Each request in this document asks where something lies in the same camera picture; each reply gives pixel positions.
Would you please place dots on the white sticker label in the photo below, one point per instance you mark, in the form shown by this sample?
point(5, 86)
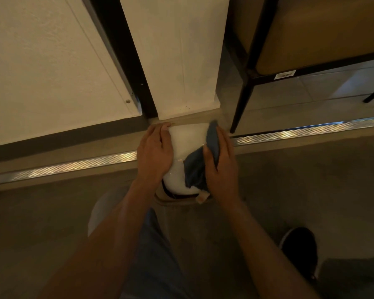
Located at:
point(285, 74)

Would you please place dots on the dark blue cloth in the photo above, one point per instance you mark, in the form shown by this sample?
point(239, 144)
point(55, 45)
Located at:
point(196, 168)

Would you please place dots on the person's left forearm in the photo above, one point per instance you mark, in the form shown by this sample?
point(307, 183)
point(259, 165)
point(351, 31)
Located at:
point(96, 249)

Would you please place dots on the beige bin with white lid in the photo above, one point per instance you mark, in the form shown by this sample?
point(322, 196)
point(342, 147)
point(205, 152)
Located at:
point(205, 252)

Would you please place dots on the person's right hand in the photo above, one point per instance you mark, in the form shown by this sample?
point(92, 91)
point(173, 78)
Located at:
point(222, 177)

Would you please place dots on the person's right forearm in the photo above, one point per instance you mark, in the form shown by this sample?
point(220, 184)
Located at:
point(268, 255)

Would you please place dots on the person's left hand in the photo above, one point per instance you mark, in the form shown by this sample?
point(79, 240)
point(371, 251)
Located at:
point(154, 155)

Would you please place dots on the metal floor threshold strip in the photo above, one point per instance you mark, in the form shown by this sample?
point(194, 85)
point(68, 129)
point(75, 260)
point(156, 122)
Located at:
point(65, 166)

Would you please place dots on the brown bench with sticker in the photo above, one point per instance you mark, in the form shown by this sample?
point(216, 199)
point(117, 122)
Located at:
point(314, 34)

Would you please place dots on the person's right black shoe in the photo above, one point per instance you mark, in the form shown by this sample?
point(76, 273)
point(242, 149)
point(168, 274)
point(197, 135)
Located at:
point(300, 252)

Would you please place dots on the black wall post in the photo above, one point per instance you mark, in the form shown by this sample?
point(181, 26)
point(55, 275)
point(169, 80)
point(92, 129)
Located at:
point(121, 56)

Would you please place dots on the grey baseboard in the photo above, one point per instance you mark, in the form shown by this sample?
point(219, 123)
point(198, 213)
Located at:
point(65, 140)

